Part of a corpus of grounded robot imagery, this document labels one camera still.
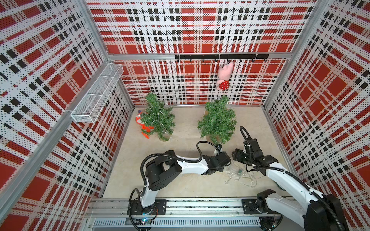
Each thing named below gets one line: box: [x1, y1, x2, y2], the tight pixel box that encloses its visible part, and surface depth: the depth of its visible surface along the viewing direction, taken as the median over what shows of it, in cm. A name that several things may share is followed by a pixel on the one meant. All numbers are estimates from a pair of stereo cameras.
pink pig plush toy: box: [216, 61, 234, 90], surface depth 95 cm
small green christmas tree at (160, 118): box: [140, 92, 176, 142], surface depth 84 cm
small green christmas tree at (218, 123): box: [197, 95, 238, 145], surface depth 82 cm
